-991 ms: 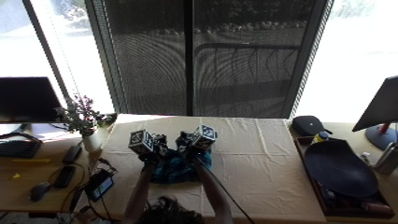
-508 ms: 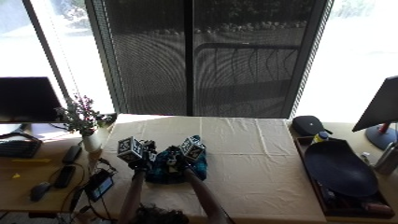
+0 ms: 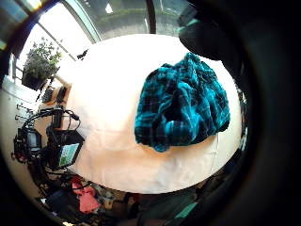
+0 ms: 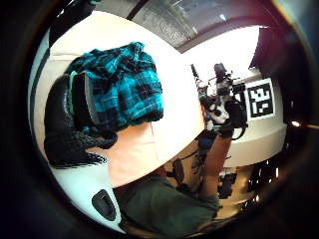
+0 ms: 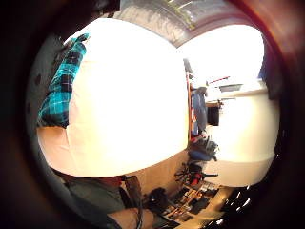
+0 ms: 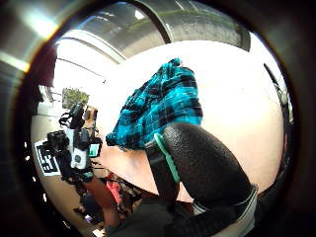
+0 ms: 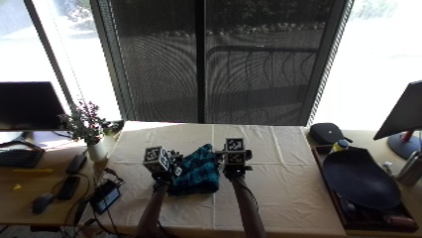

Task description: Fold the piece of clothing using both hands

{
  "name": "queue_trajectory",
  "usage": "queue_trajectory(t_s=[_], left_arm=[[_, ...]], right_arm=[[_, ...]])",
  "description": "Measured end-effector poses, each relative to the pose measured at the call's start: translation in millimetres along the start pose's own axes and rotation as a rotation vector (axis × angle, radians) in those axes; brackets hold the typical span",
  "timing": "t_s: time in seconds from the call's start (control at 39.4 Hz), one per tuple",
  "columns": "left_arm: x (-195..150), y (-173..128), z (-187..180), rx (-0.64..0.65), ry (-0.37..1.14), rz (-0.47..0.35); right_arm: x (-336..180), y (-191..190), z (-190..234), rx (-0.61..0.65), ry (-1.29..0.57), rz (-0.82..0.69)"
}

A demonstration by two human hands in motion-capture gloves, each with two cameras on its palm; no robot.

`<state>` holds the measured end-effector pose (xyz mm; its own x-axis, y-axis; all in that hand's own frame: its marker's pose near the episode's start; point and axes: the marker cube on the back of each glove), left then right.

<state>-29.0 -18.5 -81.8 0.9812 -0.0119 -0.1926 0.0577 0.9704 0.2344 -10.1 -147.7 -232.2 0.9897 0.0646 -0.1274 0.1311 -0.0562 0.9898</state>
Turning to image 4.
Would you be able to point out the teal plaid cloth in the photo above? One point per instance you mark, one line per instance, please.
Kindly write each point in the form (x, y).
(129, 86)

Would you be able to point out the black flat object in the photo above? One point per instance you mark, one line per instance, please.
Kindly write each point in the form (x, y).
(104, 205)

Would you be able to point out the the person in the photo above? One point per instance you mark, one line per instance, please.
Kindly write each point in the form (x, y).
(162, 205)

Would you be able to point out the white marker cube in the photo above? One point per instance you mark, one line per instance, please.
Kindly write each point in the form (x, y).
(261, 99)

